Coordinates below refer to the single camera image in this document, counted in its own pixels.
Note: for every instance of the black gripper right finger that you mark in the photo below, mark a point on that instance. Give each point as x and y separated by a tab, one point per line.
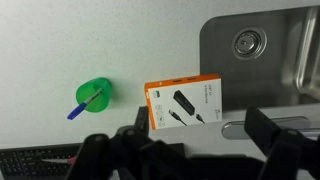
283	150

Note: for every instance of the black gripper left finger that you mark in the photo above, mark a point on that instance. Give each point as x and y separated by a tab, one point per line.
100	156

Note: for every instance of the blue pen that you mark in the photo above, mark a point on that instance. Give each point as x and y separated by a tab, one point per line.
78	110

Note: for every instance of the light green plastic cup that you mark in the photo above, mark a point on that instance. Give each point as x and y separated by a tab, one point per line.
95	95

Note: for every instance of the stainless steel sink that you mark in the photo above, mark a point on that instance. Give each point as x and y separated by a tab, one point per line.
266	80

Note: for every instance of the black keyboard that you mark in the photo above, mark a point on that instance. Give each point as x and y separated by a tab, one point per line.
26	163

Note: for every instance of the orange and white product box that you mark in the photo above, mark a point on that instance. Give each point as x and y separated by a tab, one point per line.
181	100

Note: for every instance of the round metal sink drain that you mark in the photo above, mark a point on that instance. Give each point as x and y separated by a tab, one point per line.
249	42

